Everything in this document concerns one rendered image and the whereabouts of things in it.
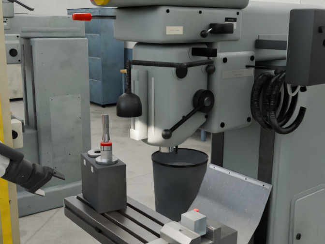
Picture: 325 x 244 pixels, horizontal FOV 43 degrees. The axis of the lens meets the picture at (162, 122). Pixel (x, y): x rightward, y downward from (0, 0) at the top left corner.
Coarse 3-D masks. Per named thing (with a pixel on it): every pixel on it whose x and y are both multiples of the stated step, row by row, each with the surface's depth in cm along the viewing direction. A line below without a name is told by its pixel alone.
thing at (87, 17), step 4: (72, 16) 118; (76, 16) 118; (80, 16) 118; (84, 16) 119; (88, 16) 120; (92, 16) 121; (96, 16) 122; (100, 16) 123; (104, 16) 124; (108, 16) 125; (112, 16) 125; (80, 20) 119; (84, 20) 120; (88, 20) 121
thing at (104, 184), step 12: (84, 156) 173; (96, 156) 170; (84, 168) 174; (96, 168) 159; (108, 168) 161; (120, 168) 163; (84, 180) 176; (96, 180) 161; (108, 180) 162; (120, 180) 164; (84, 192) 178; (96, 192) 162; (108, 192) 163; (120, 192) 165; (96, 204) 164; (108, 204) 164; (120, 204) 166
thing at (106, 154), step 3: (102, 147) 163; (105, 147) 162; (108, 147) 163; (111, 147) 164; (102, 150) 163; (105, 150) 163; (108, 150) 163; (111, 150) 164; (102, 153) 164; (105, 153) 163; (108, 153) 163; (111, 153) 164; (102, 156) 164; (105, 156) 163; (108, 156) 164; (111, 156) 165; (102, 159) 164; (105, 159) 164; (108, 159) 164; (111, 159) 165
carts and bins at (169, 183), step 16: (160, 160) 361; (176, 160) 368; (192, 160) 364; (160, 176) 331; (176, 176) 324; (192, 176) 326; (160, 192) 336; (176, 192) 328; (192, 192) 330; (160, 208) 340; (176, 208) 332
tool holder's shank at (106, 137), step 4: (104, 116) 161; (108, 116) 162; (104, 120) 161; (108, 120) 162; (104, 124) 162; (108, 124) 162; (104, 128) 162; (108, 128) 163; (104, 132) 162; (108, 132) 163; (104, 136) 163; (108, 136) 163; (104, 140) 163; (108, 140) 164
